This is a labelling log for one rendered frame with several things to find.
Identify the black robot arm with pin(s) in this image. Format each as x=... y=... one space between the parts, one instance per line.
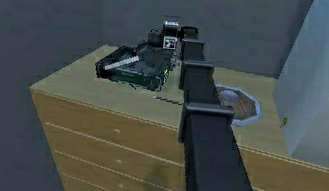
x=213 y=161

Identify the small yellow object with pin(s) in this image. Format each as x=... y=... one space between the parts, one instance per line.
x=284 y=121

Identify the brown dish with blue rim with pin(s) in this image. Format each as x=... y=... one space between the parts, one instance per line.
x=247 y=106

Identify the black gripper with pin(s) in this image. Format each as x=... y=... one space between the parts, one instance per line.
x=153 y=50

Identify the thin black pen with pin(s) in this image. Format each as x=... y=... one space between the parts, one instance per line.
x=168 y=100

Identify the tan wooden chest of drawers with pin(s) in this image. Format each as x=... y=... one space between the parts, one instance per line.
x=107 y=145

